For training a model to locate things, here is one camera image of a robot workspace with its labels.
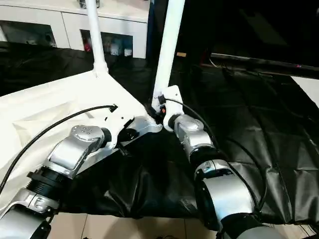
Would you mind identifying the black plastic mat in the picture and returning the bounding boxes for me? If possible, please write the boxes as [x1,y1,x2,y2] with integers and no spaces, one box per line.
[0,41,319,225]

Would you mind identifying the black bundle on cabinet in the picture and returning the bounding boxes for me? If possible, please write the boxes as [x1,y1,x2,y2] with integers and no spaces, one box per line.
[77,0,101,8]

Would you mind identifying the white cabinet with glass doors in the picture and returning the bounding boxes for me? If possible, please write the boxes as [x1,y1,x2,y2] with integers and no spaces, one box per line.
[0,3,150,60]

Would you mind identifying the black metal rod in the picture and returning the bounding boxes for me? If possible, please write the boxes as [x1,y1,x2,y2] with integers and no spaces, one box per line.
[210,52,319,76]

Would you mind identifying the white plastic table top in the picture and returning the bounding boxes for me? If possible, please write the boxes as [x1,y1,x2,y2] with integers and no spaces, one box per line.
[0,69,163,218]

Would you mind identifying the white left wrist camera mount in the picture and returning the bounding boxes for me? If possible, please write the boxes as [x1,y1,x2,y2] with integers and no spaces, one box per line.
[104,105,138,150]

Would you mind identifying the white plastic table leg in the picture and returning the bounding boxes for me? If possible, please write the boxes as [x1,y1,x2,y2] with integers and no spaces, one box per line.
[84,0,110,78]
[151,0,186,108]

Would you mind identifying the black backdrop cloth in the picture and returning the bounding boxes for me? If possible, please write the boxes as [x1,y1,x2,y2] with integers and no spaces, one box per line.
[146,0,319,75]

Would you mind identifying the white flat panel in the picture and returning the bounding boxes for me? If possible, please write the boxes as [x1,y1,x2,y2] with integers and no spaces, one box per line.
[290,75,319,111]

